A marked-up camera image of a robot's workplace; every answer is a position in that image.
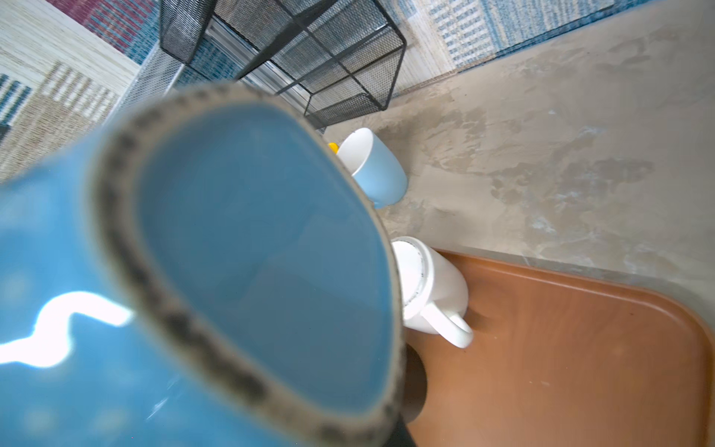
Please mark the light blue mug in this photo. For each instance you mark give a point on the light blue mug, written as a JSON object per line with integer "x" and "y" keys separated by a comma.
{"x": 374, "y": 167}

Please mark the white mug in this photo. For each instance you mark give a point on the white mug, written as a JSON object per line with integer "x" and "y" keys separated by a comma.
{"x": 434, "y": 292}

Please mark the teal blue mug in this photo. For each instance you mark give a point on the teal blue mug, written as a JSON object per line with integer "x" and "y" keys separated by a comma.
{"x": 200, "y": 271}

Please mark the black mug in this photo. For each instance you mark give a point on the black mug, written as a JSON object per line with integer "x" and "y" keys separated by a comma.
{"x": 415, "y": 386}

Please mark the brown plastic tray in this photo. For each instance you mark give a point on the brown plastic tray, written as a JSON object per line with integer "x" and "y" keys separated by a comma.
{"x": 564, "y": 360}

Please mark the black wire shelf rack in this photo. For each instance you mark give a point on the black wire shelf rack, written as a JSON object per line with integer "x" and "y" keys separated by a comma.
{"x": 331, "y": 60}

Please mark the white wire mesh basket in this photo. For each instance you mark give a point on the white wire mesh basket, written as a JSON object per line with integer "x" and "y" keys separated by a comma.
{"x": 157, "y": 76}

